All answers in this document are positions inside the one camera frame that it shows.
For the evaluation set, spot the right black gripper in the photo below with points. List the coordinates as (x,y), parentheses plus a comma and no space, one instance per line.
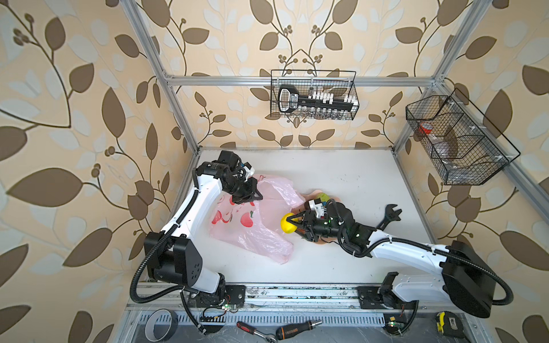
(307,215)

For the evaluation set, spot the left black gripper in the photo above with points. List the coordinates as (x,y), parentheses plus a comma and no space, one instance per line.
(251,184)

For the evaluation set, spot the yellow lemon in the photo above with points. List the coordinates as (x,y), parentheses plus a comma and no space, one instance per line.
(287,225)

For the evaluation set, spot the green pear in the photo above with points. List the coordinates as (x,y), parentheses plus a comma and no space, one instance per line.
(323,197)

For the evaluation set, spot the pink plastic bag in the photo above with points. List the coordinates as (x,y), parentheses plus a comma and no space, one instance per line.
(255,226)

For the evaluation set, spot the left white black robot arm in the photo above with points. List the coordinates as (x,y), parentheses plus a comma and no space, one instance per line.
(171,255)

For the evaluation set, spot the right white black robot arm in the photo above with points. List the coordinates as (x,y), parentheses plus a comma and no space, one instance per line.
(450,273)

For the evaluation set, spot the black socket tool set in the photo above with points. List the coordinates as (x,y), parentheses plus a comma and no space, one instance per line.
(289,99)

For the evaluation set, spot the black orange screwdriver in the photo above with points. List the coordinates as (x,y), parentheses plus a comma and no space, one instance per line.
(291,330)

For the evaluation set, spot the small green circuit board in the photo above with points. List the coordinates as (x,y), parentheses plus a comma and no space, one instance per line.
(394,326)

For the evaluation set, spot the clear bottle with red cap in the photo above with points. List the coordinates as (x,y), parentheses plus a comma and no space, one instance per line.
(443,150)

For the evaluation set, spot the black tape roll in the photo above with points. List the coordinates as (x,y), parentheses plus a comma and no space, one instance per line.
(161,326)

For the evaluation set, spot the yellow black tape measure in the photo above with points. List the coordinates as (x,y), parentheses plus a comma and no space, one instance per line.
(449,324)

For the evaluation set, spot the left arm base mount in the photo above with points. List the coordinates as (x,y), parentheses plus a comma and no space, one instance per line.
(231,295)

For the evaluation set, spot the back black wire basket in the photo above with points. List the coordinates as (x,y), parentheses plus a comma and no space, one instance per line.
(337,82)

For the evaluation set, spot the black wire basket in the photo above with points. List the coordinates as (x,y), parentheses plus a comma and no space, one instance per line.
(337,82)
(483,149)

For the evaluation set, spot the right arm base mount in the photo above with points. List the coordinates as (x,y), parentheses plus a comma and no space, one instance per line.
(379,298)

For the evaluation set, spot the red handled ratchet wrench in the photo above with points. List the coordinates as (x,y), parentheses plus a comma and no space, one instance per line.
(268,338)

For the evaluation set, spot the right black wire basket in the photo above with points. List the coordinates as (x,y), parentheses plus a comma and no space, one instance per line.
(483,149)

